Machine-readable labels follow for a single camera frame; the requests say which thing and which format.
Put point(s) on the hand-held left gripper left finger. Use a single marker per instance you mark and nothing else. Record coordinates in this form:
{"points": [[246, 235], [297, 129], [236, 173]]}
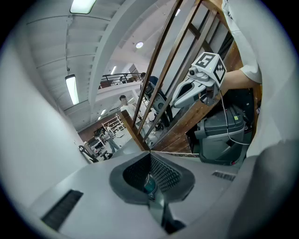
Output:
{"points": [[93, 198]]}

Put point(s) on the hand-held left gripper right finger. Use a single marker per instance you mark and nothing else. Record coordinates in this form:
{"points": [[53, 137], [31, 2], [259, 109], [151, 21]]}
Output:
{"points": [[205, 186]]}

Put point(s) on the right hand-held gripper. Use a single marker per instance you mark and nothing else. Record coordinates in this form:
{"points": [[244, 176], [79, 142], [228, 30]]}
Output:
{"points": [[210, 70]]}

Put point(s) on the person's right forearm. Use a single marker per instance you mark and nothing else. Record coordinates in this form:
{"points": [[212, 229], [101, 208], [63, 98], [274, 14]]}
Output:
{"points": [[236, 79]]}

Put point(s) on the grey black equipment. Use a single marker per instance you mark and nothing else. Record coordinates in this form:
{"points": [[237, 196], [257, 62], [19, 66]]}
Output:
{"points": [[160, 105]]}

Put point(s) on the wooden stair railing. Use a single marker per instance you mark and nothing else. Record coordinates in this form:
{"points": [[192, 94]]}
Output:
{"points": [[180, 133]]}

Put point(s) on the black office chair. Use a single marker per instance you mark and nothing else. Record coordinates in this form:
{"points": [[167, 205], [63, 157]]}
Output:
{"points": [[90, 155]]}

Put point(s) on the dark grey plastic machine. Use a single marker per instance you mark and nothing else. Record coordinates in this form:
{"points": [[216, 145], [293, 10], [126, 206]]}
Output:
{"points": [[219, 135]]}

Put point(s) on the round ceiling light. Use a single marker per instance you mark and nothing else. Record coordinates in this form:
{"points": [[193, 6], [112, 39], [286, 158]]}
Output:
{"points": [[139, 44]]}

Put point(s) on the black balcony railing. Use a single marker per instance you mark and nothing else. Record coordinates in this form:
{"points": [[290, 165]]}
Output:
{"points": [[116, 75]]}

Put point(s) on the white storage shelves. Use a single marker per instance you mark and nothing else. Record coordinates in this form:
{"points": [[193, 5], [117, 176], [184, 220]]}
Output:
{"points": [[114, 122]]}

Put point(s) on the small ceiling light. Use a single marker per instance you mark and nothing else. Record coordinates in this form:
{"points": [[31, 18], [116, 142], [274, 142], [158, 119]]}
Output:
{"points": [[113, 69]]}

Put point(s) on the person's white shirt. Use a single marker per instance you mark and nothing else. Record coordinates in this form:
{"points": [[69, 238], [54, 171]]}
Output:
{"points": [[268, 70]]}

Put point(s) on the long ceiling light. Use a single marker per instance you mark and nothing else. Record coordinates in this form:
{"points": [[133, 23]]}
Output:
{"points": [[72, 89], [82, 5]]}

